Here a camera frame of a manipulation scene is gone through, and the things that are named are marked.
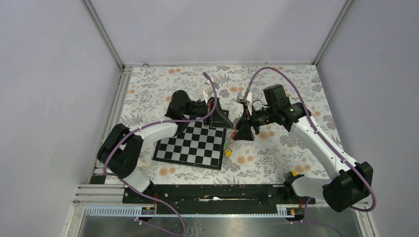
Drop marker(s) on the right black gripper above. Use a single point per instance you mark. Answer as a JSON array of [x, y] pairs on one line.
[[244, 125]]

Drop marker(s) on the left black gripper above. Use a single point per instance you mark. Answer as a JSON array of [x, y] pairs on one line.
[[219, 120]]

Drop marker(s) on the key organiser with rings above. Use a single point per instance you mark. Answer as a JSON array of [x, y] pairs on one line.
[[228, 143]]

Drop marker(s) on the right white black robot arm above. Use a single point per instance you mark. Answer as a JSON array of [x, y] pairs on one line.
[[348, 180]]

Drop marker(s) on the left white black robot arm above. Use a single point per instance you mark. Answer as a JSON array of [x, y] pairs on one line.
[[121, 150]]

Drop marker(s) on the black white chessboard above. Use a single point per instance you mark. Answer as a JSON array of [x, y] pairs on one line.
[[198, 145]]

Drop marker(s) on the floral patterned table mat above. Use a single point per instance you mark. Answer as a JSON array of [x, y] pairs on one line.
[[265, 160]]

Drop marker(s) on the small white yellow block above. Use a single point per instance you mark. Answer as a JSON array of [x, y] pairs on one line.
[[141, 164]]

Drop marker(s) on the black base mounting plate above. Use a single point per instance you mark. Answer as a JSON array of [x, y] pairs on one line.
[[252, 200]]

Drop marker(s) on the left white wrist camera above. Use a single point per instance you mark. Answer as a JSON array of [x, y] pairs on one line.
[[208, 92]]

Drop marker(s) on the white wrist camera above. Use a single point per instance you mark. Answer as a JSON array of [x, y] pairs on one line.
[[208, 92], [244, 101]]

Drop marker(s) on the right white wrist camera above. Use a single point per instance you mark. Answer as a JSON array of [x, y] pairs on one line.
[[244, 101]]

